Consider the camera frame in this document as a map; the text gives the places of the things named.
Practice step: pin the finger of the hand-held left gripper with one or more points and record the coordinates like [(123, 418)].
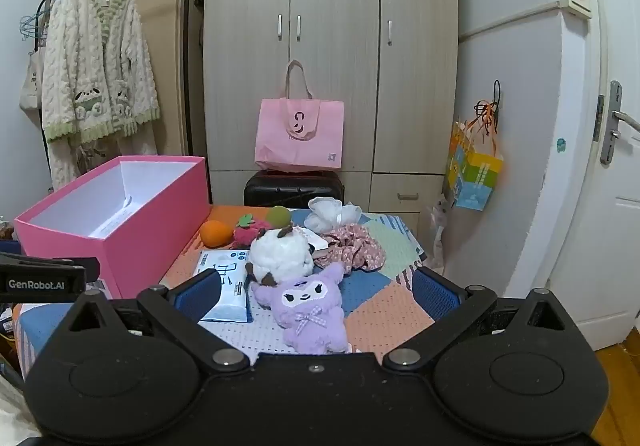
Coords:
[(87, 270)]

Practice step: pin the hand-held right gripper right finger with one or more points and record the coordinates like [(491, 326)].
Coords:
[(435, 293)]

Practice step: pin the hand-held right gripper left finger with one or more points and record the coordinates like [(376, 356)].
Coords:
[(200, 293)]

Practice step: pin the blue white wipes pack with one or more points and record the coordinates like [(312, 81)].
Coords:
[(230, 276)]

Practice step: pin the orange plush fruit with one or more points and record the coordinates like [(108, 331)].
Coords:
[(216, 233)]

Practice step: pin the pink storage box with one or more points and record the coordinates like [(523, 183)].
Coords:
[(150, 236)]

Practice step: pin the pink strawberry plush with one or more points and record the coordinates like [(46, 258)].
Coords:
[(250, 233)]

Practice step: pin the pink floral scrunchie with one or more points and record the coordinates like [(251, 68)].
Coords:
[(357, 248)]

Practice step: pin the white fluffy plush toy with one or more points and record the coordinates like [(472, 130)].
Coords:
[(280, 251)]

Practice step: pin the purple plush toy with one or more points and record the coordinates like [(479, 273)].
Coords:
[(305, 306)]

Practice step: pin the green plush ball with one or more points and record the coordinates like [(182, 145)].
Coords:
[(278, 217)]

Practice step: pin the patchwork blanket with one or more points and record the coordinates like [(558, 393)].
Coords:
[(380, 306)]

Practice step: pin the white plastic bag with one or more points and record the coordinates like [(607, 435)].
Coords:
[(437, 226)]

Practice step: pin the colourful gift bag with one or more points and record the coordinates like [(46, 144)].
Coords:
[(472, 171)]

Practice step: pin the black suitcase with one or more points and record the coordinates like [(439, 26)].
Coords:
[(295, 188)]

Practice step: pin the pink tote bag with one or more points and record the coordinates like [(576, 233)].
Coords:
[(300, 136)]

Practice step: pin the white door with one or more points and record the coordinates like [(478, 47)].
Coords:
[(615, 236)]

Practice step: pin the canvas tote bag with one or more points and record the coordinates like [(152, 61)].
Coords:
[(31, 86)]

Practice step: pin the cream fleece robe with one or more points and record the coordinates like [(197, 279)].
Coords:
[(95, 66)]

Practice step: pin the beige wooden board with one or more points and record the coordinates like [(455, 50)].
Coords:
[(145, 26)]

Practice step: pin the small teal wall sticker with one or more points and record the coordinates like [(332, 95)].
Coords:
[(561, 144)]

